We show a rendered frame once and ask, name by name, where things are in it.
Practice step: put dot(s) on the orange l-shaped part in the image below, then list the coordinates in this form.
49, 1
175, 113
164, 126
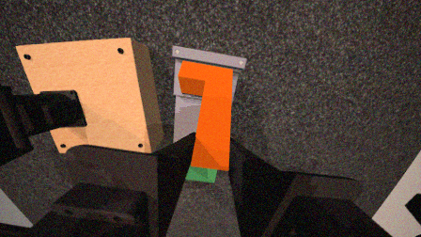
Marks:
211, 149

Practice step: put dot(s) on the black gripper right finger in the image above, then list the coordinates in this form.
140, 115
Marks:
262, 193

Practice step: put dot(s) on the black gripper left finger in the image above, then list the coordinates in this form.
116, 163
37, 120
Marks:
160, 174

